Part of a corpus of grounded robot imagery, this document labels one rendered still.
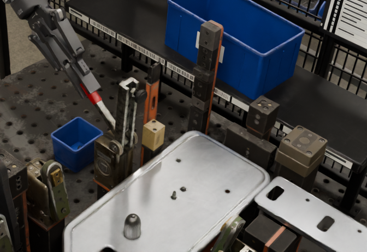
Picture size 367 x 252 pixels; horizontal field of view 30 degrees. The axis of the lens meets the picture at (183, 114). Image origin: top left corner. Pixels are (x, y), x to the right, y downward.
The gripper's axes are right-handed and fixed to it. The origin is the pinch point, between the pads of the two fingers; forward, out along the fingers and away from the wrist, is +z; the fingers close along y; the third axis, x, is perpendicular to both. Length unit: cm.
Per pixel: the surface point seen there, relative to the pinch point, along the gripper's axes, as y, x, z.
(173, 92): -47, 57, 15
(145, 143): -2.9, 6.2, 18.4
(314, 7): -65, 164, 20
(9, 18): -197, 116, -60
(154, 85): 5.9, 9.9, 9.1
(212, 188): 6.4, 7.4, 33.3
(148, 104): 2.3, 8.7, 11.7
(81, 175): -43.8, 12.3, 18.7
